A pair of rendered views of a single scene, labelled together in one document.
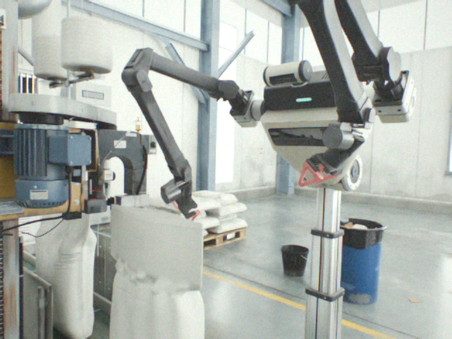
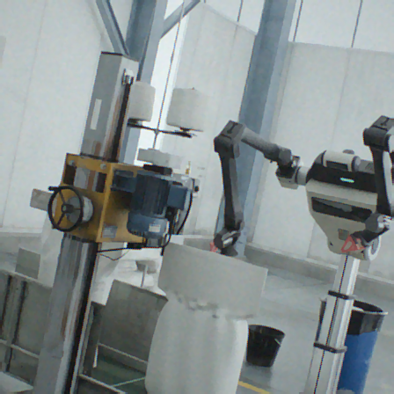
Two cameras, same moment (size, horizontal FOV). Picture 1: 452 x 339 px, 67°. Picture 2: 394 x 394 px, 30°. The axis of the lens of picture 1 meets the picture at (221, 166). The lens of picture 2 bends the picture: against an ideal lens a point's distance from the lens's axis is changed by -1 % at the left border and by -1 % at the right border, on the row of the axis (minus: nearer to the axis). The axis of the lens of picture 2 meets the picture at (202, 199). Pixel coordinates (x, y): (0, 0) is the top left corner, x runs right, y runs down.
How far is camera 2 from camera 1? 200 cm
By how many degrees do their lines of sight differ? 10
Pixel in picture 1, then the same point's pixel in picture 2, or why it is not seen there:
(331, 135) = (371, 222)
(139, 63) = (236, 136)
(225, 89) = (283, 156)
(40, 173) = (157, 212)
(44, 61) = (137, 106)
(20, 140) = (149, 186)
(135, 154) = not seen: hidden behind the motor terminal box
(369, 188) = (367, 265)
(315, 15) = (377, 156)
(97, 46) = (203, 116)
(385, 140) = not seen: outside the picture
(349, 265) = not seen: hidden behind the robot
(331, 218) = (348, 282)
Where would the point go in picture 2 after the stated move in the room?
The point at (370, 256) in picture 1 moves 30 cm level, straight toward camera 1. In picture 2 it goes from (363, 344) to (361, 353)
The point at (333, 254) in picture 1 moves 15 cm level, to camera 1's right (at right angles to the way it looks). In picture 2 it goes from (345, 313) to (374, 318)
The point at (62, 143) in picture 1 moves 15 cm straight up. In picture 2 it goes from (181, 193) to (189, 155)
